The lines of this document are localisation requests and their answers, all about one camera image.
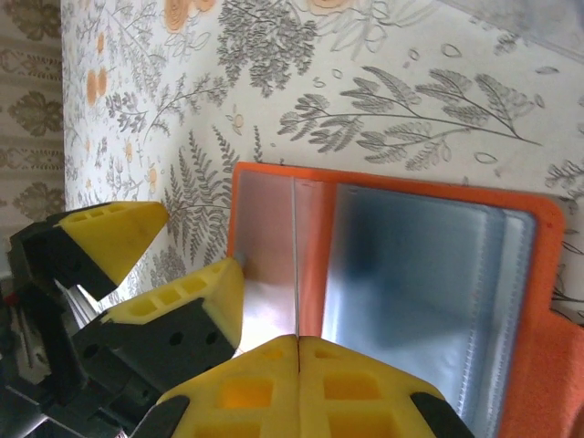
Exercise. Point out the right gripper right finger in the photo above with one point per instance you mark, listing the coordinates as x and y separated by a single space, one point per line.
351 392

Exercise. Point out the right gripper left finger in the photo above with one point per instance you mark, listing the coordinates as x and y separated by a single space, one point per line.
246 392

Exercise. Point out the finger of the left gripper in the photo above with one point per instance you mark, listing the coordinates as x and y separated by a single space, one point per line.
114 242
182 315

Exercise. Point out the orange card holder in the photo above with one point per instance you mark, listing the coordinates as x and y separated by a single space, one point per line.
410 274

